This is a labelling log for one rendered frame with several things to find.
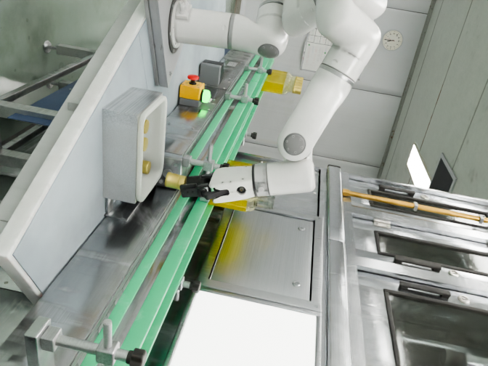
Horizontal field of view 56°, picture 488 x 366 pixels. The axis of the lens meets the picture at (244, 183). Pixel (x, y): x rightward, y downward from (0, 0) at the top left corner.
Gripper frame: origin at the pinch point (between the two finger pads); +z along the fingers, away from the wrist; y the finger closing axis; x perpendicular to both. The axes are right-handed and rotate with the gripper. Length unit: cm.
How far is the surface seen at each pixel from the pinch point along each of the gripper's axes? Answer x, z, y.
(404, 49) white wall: -94, -168, 607
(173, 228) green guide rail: -11.3, 6.9, 0.8
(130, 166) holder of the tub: 7.8, 11.7, -3.6
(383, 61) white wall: -107, -138, 609
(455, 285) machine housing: -53, -68, 25
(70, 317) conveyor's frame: -7.6, 16.3, -34.7
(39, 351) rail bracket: -1, 12, -49
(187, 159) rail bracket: 1.0, 4.0, 14.8
